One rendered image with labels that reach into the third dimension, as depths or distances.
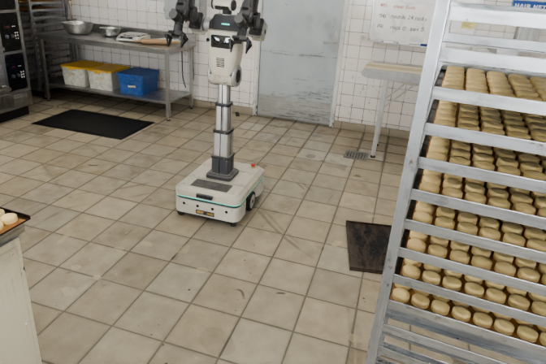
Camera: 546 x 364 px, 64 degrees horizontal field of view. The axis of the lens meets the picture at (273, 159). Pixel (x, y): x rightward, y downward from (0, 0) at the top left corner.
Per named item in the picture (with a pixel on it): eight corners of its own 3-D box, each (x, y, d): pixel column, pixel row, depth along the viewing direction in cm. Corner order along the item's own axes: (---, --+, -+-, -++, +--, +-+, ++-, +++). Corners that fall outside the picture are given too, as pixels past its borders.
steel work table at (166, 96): (42, 101, 587) (32, 25, 550) (80, 89, 651) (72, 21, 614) (170, 122, 541) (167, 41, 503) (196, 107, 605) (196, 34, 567)
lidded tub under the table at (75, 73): (60, 84, 585) (58, 64, 575) (84, 77, 627) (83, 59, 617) (84, 88, 575) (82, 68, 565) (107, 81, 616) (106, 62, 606)
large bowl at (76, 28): (55, 33, 562) (54, 22, 556) (76, 31, 596) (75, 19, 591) (80, 36, 552) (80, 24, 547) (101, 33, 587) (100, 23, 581)
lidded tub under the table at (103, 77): (86, 88, 575) (84, 68, 565) (108, 81, 616) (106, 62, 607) (111, 92, 565) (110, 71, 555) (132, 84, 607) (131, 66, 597)
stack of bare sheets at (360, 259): (345, 223, 341) (346, 219, 340) (397, 229, 338) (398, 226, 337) (349, 270, 286) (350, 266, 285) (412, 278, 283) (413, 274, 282)
